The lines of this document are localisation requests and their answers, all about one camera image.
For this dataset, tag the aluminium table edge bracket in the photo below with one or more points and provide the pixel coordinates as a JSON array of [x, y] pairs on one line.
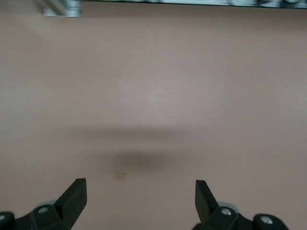
[[62, 9]]

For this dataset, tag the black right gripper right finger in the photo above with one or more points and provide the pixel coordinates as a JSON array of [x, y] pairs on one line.
[[206, 203]]

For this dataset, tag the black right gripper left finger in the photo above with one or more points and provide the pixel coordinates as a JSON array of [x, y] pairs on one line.
[[69, 203]]

